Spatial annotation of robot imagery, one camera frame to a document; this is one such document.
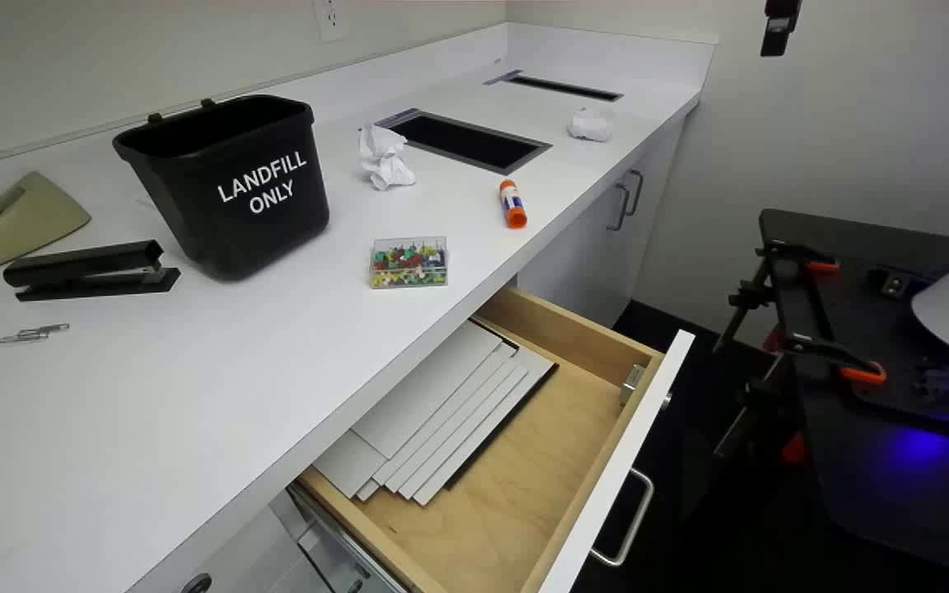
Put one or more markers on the black robot table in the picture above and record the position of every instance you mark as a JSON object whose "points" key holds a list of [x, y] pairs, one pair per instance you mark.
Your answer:
{"points": [[872, 283]]}

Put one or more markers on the small white paper ball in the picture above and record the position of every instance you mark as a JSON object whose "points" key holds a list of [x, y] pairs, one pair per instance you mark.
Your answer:
{"points": [[590, 123]]}

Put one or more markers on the orange glue stick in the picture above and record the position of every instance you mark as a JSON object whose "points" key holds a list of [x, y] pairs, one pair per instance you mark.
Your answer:
{"points": [[512, 206]]}

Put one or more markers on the black stapler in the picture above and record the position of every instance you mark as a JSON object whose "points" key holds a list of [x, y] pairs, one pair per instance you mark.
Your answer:
{"points": [[91, 269]]}

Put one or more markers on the crumpled white paper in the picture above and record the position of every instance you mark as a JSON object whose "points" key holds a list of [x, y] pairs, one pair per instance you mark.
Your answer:
{"points": [[383, 160]]}

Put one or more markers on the black landfill only bin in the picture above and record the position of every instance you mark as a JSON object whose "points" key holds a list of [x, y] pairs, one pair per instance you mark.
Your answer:
{"points": [[222, 217]]}

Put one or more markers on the white base cabinet doors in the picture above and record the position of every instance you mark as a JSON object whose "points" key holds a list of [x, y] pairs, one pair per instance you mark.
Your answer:
{"points": [[573, 266]]}

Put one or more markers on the open wooden drawer white front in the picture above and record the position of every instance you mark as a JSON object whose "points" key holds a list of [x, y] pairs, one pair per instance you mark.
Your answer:
{"points": [[519, 494]]}

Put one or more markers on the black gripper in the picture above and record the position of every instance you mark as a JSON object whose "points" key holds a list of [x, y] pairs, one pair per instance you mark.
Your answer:
{"points": [[783, 12]]}

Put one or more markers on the white wall outlet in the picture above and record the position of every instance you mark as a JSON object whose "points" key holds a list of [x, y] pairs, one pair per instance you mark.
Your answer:
{"points": [[326, 18]]}

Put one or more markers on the black clamp orange tips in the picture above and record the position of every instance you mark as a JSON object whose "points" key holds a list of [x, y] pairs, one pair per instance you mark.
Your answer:
{"points": [[859, 374], [815, 266]]}

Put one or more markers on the small black connector box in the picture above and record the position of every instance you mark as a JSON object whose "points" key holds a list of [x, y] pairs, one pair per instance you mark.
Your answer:
{"points": [[893, 283]]}

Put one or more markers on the clear box of coloured pushpins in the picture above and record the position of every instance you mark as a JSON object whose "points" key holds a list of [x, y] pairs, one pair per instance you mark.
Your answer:
{"points": [[409, 266]]}

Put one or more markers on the red clamp tip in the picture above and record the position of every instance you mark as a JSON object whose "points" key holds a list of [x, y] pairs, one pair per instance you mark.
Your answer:
{"points": [[793, 450]]}

